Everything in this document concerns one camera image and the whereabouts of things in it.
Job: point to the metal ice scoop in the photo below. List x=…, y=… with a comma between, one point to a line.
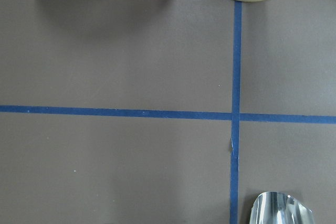
x=278, y=207

